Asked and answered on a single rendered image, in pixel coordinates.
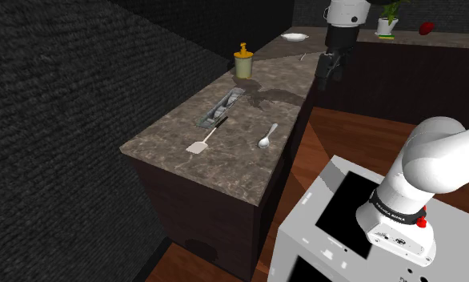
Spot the grey robot stand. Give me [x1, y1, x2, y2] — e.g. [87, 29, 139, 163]
[267, 155, 469, 282]

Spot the white plate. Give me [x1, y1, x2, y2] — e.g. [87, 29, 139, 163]
[280, 32, 310, 43]

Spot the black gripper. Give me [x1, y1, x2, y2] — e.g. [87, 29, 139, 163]
[314, 25, 361, 92]

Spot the silver spoon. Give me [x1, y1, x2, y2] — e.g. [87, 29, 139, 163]
[257, 123, 279, 150]

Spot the potted plant in white pot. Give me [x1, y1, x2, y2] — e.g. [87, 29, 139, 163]
[375, 0, 412, 37]

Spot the white spatula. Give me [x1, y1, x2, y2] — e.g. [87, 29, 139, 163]
[185, 116, 229, 155]

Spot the yellow soap dispenser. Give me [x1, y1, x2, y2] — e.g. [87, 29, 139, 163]
[233, 42, 255, 80]

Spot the grey metal sink tray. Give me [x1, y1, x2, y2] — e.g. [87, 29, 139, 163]
[195, 87, 247, 130]

